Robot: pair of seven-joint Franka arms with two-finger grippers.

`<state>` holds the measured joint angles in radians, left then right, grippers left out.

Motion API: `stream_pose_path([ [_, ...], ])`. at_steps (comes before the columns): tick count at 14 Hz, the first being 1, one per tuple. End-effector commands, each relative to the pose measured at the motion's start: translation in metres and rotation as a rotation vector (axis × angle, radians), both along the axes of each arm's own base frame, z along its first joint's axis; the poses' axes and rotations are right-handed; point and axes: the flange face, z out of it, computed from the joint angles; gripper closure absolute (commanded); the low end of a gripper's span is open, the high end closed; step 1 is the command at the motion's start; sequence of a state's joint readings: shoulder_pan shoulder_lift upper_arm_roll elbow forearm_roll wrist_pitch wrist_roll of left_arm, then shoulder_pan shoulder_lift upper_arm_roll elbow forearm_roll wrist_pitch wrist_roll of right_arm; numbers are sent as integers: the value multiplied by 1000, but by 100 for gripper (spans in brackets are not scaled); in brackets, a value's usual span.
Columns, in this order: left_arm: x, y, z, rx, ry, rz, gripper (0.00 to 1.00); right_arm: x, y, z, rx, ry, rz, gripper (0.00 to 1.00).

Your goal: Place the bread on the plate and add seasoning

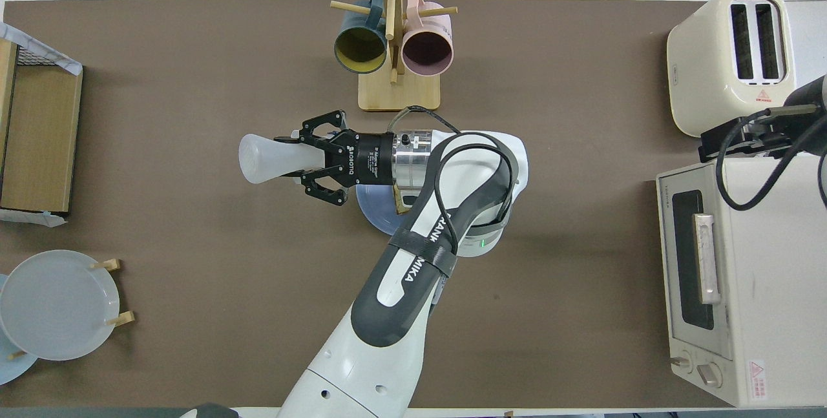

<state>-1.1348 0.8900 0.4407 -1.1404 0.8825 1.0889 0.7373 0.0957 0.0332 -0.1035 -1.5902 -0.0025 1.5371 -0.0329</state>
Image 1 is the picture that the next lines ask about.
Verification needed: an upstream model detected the teal mug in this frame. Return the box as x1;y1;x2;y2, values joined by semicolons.
334;0;388;74

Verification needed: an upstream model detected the light blue plate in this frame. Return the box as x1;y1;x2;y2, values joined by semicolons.
0;274;38;385

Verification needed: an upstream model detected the periwinkle blue plate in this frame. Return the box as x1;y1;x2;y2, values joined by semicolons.
355;184;414;236

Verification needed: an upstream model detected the white patterned paper sheet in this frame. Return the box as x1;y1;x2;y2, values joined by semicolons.
0;23;83;76
0;208;67;229

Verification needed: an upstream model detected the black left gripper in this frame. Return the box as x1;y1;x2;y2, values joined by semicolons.
275;110;393;205

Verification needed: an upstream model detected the wooden plate rack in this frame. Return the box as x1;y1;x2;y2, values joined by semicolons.
8;258;135;361

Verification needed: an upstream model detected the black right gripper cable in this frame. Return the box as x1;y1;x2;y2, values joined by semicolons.
715;105;827;212

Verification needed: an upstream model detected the brown table mat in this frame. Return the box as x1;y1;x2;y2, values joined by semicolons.
0;0;797;409

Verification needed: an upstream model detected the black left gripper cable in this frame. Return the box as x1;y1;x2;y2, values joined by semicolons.
388;105;521;257

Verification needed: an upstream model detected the wooden shelf with wire basket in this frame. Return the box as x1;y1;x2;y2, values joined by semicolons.
0;40;83;212

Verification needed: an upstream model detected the white bottle with navy cap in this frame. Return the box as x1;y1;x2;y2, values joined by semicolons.
238;134;324;185

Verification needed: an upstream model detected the pink mug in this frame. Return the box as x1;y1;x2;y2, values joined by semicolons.
401;0;454;78

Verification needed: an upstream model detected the cream two-slot toaster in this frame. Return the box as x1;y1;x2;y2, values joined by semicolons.
667;0;797;139

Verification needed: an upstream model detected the grey plate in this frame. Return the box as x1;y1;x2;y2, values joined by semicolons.
0;250;121;361

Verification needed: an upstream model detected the white toaster oven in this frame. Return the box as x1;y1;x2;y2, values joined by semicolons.
656;156;827;408

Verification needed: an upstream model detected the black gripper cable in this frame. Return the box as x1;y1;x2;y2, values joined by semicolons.
388;105;521;257
715;105;827;212

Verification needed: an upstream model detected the wooden mug tree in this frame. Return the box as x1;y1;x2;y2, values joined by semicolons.
330;0;458;112

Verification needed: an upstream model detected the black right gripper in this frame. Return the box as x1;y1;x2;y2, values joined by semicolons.
700;76;827;163

